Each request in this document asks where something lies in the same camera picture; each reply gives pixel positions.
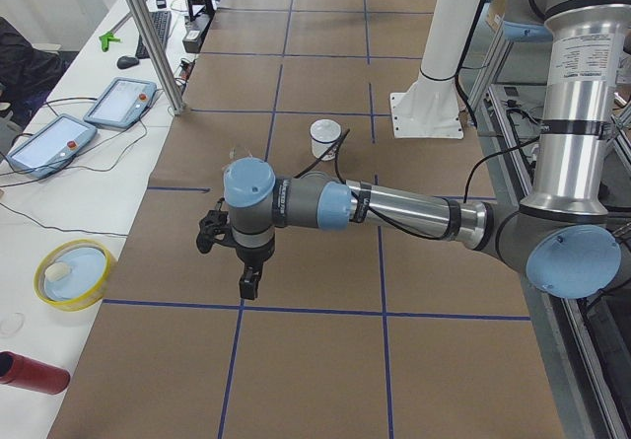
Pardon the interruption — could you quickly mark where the green plastic clamp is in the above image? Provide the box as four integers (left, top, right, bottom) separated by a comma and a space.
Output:
99, 31, 121, 52

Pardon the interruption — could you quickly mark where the yellow tape roll with lid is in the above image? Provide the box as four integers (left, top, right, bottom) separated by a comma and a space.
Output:
34, 239, 117, 312

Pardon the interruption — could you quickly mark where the near teach pendant tablet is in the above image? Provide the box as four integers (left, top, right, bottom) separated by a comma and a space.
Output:
7, 113, 97, 179

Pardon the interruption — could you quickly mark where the far teach pendant tablet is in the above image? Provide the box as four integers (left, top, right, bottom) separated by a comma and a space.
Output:
83, 77, 157, 129

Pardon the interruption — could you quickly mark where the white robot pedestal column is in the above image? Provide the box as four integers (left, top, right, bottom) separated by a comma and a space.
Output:
390, 0, 485, 139

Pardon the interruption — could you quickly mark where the red cylindrical bottle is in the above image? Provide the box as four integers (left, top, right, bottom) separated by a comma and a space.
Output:
1, 351, 70, 395

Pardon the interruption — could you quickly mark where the white enamel mug blue rim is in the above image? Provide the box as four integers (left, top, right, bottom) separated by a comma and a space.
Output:
311, 137, 340, 161

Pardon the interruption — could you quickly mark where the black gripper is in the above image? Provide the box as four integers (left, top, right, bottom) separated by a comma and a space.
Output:
236, 241, 275, 300

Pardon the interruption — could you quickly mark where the black keyboard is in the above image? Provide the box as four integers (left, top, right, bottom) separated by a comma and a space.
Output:
134, 9, 173, 60

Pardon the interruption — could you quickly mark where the white enamel cup lid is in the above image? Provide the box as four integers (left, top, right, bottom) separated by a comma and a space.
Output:
310, 119, 342, 145

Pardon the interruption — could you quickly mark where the clear plastic funnel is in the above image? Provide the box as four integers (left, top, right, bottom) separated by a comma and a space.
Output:
229, 145, 253, 164

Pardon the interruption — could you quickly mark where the aluminium frame post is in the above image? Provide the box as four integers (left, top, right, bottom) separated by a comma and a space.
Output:
125, 0, 185, 115

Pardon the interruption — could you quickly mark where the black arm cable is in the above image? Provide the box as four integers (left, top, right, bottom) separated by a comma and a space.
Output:
295, 125, 538, 241

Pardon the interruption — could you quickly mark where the black computer mouse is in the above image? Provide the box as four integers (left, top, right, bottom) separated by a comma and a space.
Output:
116, 55, 140, 70

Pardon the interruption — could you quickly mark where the teach pendant tablet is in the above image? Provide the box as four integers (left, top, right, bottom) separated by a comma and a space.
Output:
83, 77, 157, 129
7, 113, 97, 179

